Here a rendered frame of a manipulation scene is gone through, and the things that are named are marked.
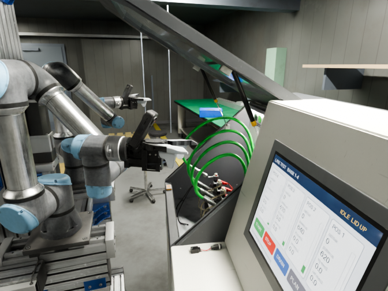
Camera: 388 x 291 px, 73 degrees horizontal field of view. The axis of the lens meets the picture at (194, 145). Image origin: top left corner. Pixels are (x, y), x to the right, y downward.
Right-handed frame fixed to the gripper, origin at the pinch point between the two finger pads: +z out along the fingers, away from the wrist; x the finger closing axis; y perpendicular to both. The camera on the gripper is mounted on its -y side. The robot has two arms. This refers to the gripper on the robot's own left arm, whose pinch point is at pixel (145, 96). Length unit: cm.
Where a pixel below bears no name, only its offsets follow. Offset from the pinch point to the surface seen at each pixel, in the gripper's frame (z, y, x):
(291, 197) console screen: -40, -6, 133
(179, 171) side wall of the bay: -3, 38, 45
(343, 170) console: -44, -20, 143
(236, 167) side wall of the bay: 29, 34, 66
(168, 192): -17, 44, 54
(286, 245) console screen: -44, 4, 137
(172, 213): -29, 41, 73
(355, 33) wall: 233, -61, 43
